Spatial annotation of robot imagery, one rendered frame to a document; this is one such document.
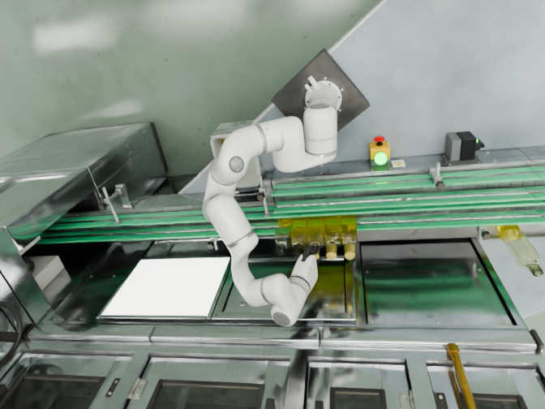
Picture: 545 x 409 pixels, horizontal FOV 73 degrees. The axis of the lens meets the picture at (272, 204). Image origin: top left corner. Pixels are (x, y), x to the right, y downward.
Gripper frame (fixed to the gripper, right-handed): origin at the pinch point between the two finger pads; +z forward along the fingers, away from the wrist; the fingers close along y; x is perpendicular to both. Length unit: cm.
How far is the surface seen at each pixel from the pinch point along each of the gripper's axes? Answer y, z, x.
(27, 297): -4, -41, 95
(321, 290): -12.4, -3.0, -2.5
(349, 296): -11.7, -3.9, -12.5
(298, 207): 6.3, 18.8, 11.7
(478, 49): 52, 53, -44
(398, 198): 6.3, 31.0, -22.8
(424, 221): -3.1, 32.1, -32.0
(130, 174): 4, 40, 117
